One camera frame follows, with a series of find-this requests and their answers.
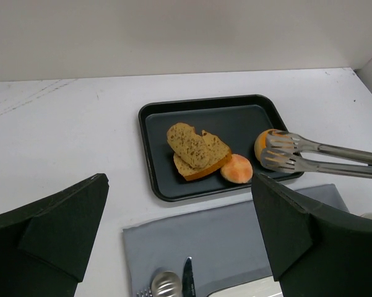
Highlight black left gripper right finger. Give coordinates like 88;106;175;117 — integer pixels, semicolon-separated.
251;174;372;296

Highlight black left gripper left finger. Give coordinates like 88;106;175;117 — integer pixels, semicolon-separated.
0;173;109;296

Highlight metal tongs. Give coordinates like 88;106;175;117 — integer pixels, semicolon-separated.
260;131;372;179

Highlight small round bun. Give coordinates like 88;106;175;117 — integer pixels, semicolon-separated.
220;154;253;184

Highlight bottom brown bread slice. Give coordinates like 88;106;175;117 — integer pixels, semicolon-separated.
173;152;231;181

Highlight brown bread slice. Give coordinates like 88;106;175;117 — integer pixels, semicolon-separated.
166;122;232;170
173;152;231;181

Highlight top brown bread slice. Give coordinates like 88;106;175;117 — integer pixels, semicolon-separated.
166;122;232;170

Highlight white rectangular plate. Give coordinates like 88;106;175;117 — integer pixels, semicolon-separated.
209;276;283;297

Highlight grey cloth placemat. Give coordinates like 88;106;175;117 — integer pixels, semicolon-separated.
122;184;350;297

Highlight metal fork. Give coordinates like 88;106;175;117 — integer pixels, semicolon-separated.
136;288;153;297

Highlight orange bagel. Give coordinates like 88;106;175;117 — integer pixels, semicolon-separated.
254;129;291;162

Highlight metal spoon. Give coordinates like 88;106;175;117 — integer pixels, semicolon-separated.
151;271;182;297

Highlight metal knife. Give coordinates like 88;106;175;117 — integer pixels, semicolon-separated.
182;257;196;297

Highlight black baking tray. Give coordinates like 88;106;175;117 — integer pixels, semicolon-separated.
139;95;301;202

